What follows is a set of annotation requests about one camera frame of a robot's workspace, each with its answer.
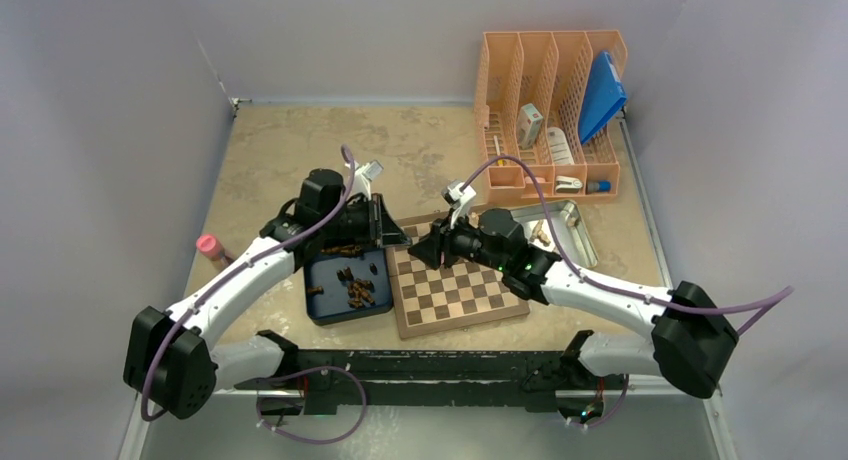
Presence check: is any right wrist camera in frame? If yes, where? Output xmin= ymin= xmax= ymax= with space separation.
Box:
xmin=442 ymin=180 xmax=476 ymax=230

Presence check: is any white green small box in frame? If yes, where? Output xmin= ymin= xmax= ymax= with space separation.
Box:
xmin=516 ymin=103 xmax=544 ymax=149

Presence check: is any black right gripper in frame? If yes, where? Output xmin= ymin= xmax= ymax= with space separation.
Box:
xmin=408 ymin=208 xmax=508 ymax=272

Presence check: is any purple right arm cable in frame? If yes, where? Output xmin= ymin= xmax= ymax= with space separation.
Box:
xmin=460 ymin=155 xmax=795 ymax=337

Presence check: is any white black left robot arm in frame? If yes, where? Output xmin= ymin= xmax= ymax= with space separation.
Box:
xmin=123 ymin=161 xmax=411 ymax=419

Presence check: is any dark chess pieces pile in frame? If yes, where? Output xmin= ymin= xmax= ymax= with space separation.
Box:
xmin=336 ymin=268 xmax=376 ymax=309

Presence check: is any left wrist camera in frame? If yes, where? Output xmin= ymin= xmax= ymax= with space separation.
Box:
xmin=346 ymin=160 xmax=384 ymax=200

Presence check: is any wooden chess board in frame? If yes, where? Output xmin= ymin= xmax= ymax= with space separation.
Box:
xmin=386 ymin=246 xmax=530 ymax=340

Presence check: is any orange plastic file organizer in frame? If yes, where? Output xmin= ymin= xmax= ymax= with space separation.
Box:
xmin=473 ymin=30 xmax=628 ymax=206

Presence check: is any blue folder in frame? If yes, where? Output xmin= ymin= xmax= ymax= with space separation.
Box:
xmin=578 ymin=50 xmax=628 ymax=144

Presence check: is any blue grey small cylinder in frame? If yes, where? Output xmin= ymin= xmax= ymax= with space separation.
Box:
xmin=585 ymin=180 xmax=612 ymax=195

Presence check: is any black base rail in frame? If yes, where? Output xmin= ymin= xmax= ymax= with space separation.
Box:
xmin=236 ymin=350 xmax=624 ymax=416

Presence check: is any white stapler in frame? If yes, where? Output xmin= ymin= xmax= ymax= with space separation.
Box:
xmin=554 ymin=176 xmax=584 ymax=194

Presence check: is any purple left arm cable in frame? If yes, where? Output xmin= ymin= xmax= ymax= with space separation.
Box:
xmin=140 ymin=144 xmax=356 ymax=423

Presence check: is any white labelled bottle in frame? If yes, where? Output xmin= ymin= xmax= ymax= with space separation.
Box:
xmin=546 ymin=127 xmax=575 ymax=165

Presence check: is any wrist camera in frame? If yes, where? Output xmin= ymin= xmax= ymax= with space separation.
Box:
xmin=442 ymin=180 xmax=476 ymax=230
xmin=346 ymin=160 xmax=384 ymax=200

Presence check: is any pink capped bottle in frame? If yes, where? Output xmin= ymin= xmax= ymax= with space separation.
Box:
xmin=195 ymin=234 xmax=232 ymax=271

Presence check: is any dark blue plastic tray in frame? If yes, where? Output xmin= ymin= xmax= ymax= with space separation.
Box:
xmin=303 ymin=249 xmax=394 ymax=326

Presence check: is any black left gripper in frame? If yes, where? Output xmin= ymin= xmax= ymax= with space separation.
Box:
xmin=320 ymin=192 xmax=411 ymax=248

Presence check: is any light chess pieces pile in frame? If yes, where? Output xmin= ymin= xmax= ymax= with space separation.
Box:
xmin=529 ymin=219 xmax=551 ymax=247

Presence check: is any dark chess pieces row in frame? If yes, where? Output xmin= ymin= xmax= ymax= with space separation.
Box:
xmin=321 ymin=245 xmax=364 ymax=257

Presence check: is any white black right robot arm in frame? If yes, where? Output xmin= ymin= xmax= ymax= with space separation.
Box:
xmin=408 ymin=208 xmax=739 ymax=399

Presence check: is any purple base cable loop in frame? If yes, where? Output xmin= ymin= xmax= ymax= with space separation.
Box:
xmin=254 ymin=364 xmax=369 ymax=446

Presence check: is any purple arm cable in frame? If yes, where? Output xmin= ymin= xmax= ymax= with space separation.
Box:
xmin=140 ymin=144 xmax=356 ymax=423
xmin=460 ymin=155 xmax=795 ymax=337

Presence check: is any orange white pen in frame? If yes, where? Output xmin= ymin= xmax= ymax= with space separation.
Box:
xmin=493 ymin=134 xmax=505 ymax=166

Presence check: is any yellow rimmed metal tray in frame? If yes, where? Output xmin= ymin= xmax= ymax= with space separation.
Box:
xmin=512 ymin=200 xmax=598 ymax=269

